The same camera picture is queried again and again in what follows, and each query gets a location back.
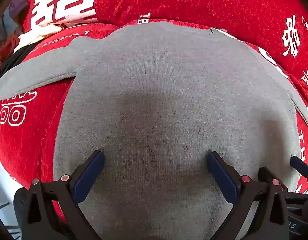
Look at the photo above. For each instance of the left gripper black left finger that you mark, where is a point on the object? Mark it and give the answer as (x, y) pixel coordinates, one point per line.
(51, 209)

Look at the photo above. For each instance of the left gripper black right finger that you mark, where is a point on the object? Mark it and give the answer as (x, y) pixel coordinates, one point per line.
(270, 220)

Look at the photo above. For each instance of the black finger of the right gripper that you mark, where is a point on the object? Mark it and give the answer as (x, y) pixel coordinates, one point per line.
(302, 174)

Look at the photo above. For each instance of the grey knit sweater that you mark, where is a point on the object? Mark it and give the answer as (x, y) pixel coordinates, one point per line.
(154, 131)

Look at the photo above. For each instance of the red printed pillow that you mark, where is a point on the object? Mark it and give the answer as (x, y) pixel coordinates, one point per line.
(278, 26)

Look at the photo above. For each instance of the cream cloth at bedhead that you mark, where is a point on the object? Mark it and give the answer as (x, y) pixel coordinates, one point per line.
(37, 34)

